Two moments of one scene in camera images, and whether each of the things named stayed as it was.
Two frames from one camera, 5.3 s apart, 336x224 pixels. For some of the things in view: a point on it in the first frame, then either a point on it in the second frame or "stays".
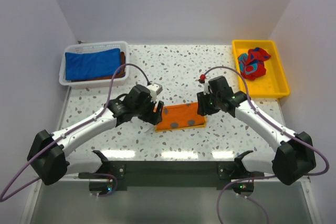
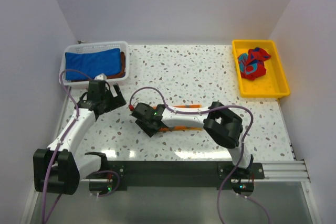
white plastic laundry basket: [96, 83] stays
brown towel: [121, 73] stays
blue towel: [91, 64] stays
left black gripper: [155, 117] -> [116, 102]
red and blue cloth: [251, 64] stays
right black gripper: [203, 109] -> [150, 131]
